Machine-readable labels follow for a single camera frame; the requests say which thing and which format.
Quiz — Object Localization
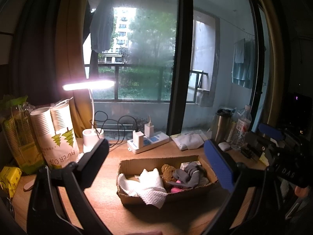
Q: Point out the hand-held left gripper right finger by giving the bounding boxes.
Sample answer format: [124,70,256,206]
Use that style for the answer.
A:
[198,139,282,235]

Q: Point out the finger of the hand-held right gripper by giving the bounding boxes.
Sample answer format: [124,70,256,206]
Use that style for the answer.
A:
[247,123,286,150]

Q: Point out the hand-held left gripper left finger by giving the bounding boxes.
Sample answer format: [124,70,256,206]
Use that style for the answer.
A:
[27,138,113,235]

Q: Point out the grey socks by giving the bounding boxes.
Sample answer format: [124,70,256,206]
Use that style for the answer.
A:
[172,162,210,189]

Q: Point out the pink plush toy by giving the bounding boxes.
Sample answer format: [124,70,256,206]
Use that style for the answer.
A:
[171,180,187,193]

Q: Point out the brown bear plush toy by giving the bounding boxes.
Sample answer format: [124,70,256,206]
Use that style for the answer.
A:
[161,164,177,184]

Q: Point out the cardboard box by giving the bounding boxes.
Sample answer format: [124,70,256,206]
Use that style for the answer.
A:
[116,155,219,205]

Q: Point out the person's right hand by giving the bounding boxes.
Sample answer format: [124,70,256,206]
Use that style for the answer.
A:
[294,185,312,198]

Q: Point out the white desk lamp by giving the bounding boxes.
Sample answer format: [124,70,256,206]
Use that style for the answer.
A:
[62,80,115,153]

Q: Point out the clear water bottle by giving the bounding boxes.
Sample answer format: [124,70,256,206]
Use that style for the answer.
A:
[231,105,252,151]

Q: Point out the folded white cloth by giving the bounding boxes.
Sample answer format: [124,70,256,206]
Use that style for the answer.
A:
[174,131,209,151]

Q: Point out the steel thermos cup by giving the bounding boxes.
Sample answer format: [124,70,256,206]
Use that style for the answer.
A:
[212,109,233,148]

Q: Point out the white paper cup pack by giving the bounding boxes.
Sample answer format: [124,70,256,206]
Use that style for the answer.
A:
[30,98,80,169]

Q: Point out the white power strip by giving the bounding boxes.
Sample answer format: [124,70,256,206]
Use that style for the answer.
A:
[127,131,170,154]

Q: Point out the large hanging blue towel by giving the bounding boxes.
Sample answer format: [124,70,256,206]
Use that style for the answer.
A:
[231,40,256,89]

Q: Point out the small white charger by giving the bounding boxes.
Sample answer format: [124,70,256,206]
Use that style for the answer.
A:
[144,116,155,137]

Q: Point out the flat wooden stick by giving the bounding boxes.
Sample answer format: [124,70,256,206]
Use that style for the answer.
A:
[23,178,38,192]

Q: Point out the green paper cup pack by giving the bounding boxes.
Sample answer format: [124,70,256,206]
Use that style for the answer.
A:
[0,95,47,175]

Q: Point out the small hanging white towel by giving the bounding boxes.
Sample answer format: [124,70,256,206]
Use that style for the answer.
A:
[233,38,245,64]

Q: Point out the yellow box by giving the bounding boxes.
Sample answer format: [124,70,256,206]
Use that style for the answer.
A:
[0,166,23,199]

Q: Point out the balcony railing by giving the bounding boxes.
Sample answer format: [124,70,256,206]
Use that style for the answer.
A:
[84,63,204,103]

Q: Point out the yellow curtain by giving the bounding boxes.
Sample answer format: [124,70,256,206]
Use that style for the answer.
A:
[57,0,99,139]

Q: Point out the hanging dark clothes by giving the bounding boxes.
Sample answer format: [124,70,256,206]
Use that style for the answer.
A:
[83,0,116,79]

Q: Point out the black cable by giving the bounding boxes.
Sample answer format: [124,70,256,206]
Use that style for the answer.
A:
[94,111,138,148]

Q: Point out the black window frame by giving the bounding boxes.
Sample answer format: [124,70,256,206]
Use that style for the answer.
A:
[167,0,194,136]

